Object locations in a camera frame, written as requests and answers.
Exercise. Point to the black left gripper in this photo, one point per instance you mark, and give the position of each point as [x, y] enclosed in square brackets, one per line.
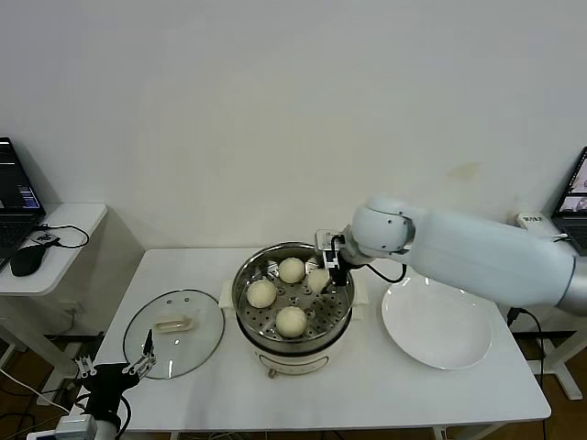
[107, 387]

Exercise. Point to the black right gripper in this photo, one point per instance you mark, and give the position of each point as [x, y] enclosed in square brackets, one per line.
[339, 266]

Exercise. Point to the white steamed baozi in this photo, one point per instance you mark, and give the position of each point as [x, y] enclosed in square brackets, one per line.
[317, 280]
[291, 322]
[291, 270]
[261, 294]

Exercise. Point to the round glass pot lid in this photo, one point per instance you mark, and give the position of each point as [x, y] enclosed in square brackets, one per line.
[183, 348]

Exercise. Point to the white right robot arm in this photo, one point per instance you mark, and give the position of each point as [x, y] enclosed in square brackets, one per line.
[458, 247]

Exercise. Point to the stainless steel steamer basket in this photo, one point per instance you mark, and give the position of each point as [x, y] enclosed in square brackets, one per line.
[321, 316]

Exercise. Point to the cream electric cooker base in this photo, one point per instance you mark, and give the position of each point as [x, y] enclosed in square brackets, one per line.
[298, 359]

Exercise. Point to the white round plate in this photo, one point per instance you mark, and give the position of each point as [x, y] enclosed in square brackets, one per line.
[435, 325]

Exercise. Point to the white side table with mouse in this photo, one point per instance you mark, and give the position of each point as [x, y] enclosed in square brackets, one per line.
[69, 256]

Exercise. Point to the black computer mouse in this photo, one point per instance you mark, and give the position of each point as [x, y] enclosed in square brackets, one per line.
[26, 261]

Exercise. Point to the small black usb hub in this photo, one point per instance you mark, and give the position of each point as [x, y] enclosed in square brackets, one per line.
[44, 238]

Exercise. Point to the white printed table label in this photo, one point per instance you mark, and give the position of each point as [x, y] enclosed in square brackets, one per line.
[532, 219]

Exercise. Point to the black laptop with dark screen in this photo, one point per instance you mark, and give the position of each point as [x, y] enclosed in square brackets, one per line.
[14, 183]

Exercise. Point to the white side table with label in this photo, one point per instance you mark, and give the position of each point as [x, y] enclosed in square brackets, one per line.
[546, 227]

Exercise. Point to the black laptop with pink screen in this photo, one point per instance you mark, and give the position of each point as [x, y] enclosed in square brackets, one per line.
[573, 183]

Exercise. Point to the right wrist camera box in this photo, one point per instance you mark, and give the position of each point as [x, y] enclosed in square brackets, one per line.
[326, 243]

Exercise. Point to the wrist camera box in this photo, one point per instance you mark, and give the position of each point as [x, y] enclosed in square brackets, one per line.
[326, 243]
[75, 424]

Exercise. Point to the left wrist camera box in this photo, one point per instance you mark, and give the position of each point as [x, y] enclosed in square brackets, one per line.
[75, 424]

